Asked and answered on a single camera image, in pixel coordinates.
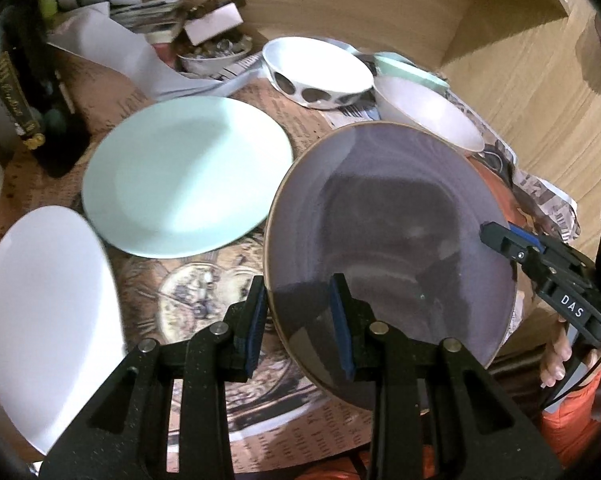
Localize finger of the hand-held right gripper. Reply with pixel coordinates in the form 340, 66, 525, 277
481, 222, 541, 273
511, 226, 589, 267

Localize bowl of glass pebbles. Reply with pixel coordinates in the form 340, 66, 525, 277
175, 35, 254, 76

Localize small white box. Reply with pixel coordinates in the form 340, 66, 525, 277
183, 2, 246, 46

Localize dark bottle with gold label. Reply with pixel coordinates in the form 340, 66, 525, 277
0, 5, 91, 178

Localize mint green bowl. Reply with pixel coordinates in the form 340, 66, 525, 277
373, 52, 449, 93

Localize grey plate with gold rim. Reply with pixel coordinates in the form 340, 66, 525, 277
263, 121, 524, 413

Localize white plate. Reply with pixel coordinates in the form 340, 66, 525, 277
0, 205, 128, 453

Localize person's orange pants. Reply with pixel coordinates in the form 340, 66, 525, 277
538, 360, 601, 456

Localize mint green plate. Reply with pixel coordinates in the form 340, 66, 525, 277
81, 97, 295, 259

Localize person's right hand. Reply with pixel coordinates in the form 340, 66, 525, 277
539, 317, 575, 389

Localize plain white bowl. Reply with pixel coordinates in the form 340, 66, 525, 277
373, 75, 486, 153

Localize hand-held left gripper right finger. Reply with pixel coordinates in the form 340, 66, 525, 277
328, 274, 564, 480

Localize white bowl with dark spots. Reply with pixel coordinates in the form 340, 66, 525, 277
261, 36, 375, 111

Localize white cloth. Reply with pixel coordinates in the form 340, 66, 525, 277
48, 2, 261, 101

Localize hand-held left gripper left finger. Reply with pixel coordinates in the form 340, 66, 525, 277
39, 275, 268, 480

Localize red book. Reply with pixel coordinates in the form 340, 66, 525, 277
153, 42, 181, 68

